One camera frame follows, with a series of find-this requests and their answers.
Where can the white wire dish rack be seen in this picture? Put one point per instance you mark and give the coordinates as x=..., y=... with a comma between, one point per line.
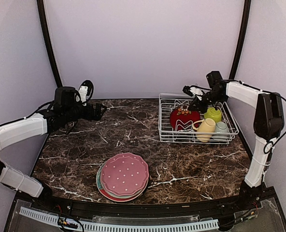
x=168, y=102

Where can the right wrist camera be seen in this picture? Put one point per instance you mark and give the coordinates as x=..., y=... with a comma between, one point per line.
x=192, y=91

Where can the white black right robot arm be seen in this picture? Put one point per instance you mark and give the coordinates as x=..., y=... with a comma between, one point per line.
x=269, y=119

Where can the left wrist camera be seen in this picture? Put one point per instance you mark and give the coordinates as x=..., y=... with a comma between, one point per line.
x=86, y=91

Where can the pink dotted bowl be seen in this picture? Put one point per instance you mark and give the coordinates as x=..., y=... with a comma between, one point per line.
x=128, y=158

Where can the pale green glass cup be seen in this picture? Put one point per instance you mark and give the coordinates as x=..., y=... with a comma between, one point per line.
x=221, y=131

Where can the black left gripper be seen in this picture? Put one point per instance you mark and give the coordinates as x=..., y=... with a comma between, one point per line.
x=97, y=115

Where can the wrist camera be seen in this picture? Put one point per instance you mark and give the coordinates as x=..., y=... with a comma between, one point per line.
x=192, y=91
x=86, y=91

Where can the pale yellow mug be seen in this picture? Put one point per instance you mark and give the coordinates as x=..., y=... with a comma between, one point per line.
x=204, y=129

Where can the small red flower plate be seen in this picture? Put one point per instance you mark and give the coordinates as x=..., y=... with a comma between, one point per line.
x=181, y=117

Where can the right black frame post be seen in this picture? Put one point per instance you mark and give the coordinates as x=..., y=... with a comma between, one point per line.
x=241, y=38

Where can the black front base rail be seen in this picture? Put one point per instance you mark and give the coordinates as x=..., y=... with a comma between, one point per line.
x=211, y=201

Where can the white slotted cable duct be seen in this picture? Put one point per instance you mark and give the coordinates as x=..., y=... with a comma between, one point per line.
x=140, y=226

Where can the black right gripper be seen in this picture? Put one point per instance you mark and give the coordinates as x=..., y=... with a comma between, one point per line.
x=199, y=106

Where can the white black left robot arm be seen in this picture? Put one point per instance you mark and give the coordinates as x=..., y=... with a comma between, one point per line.
x=69, y=105

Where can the lime green cup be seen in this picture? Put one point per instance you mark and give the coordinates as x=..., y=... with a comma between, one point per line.
x=214, y=114

